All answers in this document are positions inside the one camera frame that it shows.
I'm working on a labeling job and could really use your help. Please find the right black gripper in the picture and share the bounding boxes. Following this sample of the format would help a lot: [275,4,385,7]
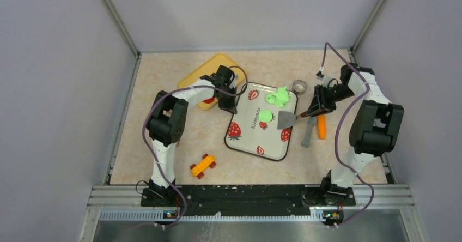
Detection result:
[307,84,355,118]

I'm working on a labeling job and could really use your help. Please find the yellow tray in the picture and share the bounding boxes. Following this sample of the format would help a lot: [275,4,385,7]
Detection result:
[177,53,245,111]

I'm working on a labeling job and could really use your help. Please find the metal ring cutter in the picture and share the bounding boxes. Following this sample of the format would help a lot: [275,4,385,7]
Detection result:
[292,80,308,95]

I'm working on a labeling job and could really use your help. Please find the metal scraper brown handle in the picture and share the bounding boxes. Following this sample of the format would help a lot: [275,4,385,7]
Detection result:
[277,111,308,130]

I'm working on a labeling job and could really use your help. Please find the green dough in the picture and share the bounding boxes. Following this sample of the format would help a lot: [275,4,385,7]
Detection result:
[265,87,291,108]

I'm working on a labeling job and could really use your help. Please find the round green dough wrapper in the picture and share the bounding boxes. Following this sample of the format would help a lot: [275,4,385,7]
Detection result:
[258,110,274,123]

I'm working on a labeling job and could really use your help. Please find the white strawberry tray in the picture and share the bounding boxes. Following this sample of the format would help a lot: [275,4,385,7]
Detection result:
[224,82,298,161]

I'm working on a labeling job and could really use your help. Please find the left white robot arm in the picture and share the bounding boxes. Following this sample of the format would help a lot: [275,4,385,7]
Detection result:
[142,65,239,206]

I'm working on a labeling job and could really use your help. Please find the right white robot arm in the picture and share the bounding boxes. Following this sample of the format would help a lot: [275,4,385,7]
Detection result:
[301,63,404,205]

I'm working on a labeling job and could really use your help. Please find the red dough disc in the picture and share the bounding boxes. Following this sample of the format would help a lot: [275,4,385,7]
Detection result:
[203,98,215,104]

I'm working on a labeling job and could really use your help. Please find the grey plastic tool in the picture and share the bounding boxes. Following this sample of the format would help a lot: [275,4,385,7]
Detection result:
[301,117,317,148]

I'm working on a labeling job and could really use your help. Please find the yellow toy car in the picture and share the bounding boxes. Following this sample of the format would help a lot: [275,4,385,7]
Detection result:
[190,154,217,179]

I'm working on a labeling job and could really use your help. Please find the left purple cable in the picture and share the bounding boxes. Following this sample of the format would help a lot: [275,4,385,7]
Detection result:
[142,65,249,229]

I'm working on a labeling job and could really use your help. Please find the aluminium frame rail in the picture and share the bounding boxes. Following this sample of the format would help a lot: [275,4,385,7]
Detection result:
[79,184,427,241]

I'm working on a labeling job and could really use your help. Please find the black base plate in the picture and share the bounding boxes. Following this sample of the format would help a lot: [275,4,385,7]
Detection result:
[141,185,356,216]

